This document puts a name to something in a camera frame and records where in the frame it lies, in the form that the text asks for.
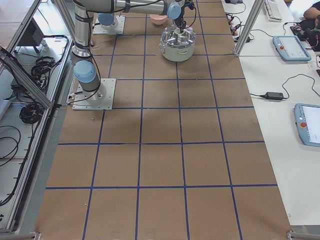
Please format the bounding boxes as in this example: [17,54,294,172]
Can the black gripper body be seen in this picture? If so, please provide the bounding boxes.
[174,0,195,23]

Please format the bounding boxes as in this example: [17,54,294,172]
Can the glass pot lid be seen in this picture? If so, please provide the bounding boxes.
[160,25,197,49]

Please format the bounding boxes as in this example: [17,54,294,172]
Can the pale green cooking pot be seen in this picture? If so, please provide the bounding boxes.
[159,40,196,62]

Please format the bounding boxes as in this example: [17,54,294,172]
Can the pink bowl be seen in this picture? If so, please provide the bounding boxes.
[149,14,168,26]

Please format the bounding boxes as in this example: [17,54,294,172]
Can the white keyboard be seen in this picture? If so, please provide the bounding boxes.
[263,0,283,22]

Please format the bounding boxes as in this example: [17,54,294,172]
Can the upper teach pendant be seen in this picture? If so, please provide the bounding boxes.
[272,35,312,62]

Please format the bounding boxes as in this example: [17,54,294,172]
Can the teach pendant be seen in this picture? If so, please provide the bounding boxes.
[272,35,312,62]
[293,103,320,147]

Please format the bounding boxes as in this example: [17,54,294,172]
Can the black power adapter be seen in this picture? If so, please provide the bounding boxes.
[260,92,285,101]

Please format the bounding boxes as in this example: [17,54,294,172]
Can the seated person at desk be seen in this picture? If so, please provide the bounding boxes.
[300,1,320,52]

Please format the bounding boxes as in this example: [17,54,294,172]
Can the brown paper mat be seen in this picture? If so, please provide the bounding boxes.
[35,0,290,240]

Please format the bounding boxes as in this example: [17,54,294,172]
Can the lower teach pendant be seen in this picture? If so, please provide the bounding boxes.
[293,103,320,147]

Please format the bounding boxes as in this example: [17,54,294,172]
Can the aluminium frame post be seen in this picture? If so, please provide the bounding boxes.
[234,0,264,57]

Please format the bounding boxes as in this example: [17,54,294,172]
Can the coiled black cables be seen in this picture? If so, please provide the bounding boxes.
[19,102,44,125]

